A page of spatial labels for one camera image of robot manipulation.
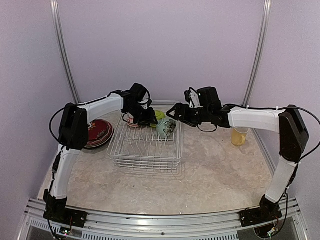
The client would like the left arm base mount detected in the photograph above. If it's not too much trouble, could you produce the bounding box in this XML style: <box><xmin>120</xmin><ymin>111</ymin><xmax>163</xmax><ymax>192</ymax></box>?
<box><xmin>43</xmin><ymin>202</ymin><xmax>88</xmax><ymax>228</ymax></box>

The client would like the aluminium front rail frame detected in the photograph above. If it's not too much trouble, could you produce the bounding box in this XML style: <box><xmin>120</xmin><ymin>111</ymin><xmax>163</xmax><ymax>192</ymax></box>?
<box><xmin>13</xmin><ymin>198</ymin><xmax>311</xmax><ymax>240</ymax></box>

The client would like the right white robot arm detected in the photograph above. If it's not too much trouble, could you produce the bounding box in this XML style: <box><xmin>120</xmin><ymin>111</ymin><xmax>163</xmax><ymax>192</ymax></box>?
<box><xmin>166</xmin><ymin>103</ymin><xmax>320</xmax><ymax>222</ymax></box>

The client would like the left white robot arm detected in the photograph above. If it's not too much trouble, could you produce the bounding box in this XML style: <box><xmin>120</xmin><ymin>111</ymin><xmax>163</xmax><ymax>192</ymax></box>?
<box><xmin>44</xmin><ymin>83</ymin><xmax>158</xmax><ymax>223</ymax></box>

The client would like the right aluminium corner post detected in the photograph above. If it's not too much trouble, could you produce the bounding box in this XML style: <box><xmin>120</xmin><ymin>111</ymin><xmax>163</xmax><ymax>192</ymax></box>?
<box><xmin>241</xmin><ymin>0</ymin><xmax>273</xmax><ymax>108</ymax></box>

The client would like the dark red black plate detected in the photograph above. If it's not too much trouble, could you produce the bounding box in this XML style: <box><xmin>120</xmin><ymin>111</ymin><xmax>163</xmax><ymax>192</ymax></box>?
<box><xmin>88</xmin><ymin>119</ymin><xmax>114</xmax><ymax>138</ymax></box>

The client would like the white red patterned bowl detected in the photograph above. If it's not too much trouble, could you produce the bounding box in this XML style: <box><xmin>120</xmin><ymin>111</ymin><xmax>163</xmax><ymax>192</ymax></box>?
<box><xmin>126</xmin><ymin>113</ymin><xmax>139</xmax><ymax>128</ymax></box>

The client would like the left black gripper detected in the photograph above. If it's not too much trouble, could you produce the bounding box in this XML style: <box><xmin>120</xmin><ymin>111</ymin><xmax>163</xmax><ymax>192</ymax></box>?
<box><xmin>126</xmin><ymin>103</ymin><xmax>159</xmax><ymax>127</ymax></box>

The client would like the left aluminium corner post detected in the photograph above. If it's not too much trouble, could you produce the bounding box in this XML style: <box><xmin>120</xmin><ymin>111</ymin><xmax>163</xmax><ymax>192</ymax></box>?
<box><xmin>49</xmin><ymin>0</ymin><xmax>81</xmax><ymax>104</ymax></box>

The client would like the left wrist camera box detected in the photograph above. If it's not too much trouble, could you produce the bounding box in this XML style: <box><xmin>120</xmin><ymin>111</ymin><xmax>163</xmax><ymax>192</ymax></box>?
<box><xmin>129</xmin><ymin>83</ymin><xmax>151</xmax><ymax>103</ymax></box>

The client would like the white wire dish rack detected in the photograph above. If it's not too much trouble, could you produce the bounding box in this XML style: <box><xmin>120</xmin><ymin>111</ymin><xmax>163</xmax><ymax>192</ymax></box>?
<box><xmin>107</xmin><ymin>114</ymin><xmax>183</xmax><ymax>171</ymax></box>

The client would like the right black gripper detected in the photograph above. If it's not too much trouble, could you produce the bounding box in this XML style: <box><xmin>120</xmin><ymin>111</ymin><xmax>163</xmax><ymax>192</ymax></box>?
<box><xmin>166</xmin><ymin>102</ymin><xmax>212</xmax><ymax>127</ymax></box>

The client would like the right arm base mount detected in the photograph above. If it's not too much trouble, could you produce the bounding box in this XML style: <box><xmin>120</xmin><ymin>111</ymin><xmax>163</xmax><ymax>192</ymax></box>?
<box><xmin>238</xmin><ymin>207</ymin><xmax>283</xmax><ymax>227</ymax></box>

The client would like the light blue floral bowl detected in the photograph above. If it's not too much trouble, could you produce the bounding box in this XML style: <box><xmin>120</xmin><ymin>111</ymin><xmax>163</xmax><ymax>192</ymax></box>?
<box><xmin>156</xmin><ymin>117</ymin><xmax>177</xmax><ymax>139</ymax></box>

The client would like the pale yellow mug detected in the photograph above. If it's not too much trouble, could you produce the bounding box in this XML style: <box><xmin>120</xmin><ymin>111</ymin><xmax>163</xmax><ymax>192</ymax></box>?
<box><xmin>231</xmin><ymin>127</ymin><xmax>249</xmax><ymax>146</ymax></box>

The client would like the black rimmed striped plate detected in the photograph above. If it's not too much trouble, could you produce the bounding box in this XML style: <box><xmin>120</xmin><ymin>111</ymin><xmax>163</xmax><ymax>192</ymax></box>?
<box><xmin>84</xmin><ymin>127</ymin><xmax>114</xmax><ymax>150</ymax></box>

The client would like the lime green bowl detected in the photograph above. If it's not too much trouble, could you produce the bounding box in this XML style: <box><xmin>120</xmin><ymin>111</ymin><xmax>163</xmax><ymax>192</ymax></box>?
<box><xmin>150</xmin><ymin>110</ymin><xmax>166</xmax><ymax>128</ymax></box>

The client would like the aluminium corner post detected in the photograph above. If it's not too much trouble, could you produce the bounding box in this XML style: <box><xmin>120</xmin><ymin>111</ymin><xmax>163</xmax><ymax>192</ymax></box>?
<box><xmin>241</xmin><ymin>0</ymin><xmax>273</xmax><ymax>108</ymax></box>
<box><xmin>49</xmin><ymin>0</ymin><xmax>81</xmax><ymax>104</ymax></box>

